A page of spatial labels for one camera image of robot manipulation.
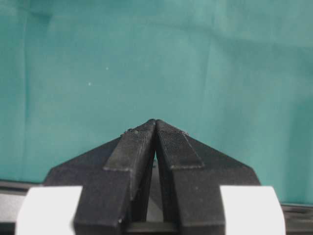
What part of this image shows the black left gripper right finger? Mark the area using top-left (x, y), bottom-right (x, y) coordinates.
top-left (155, 119), bottom-right (260, 235)

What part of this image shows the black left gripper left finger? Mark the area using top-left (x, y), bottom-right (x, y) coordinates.
top-left (44, 119), bottom-right (156, 235)

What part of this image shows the green table cloth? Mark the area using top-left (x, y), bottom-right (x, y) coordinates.
top-left (0, 0), bottom-right (313, 204)

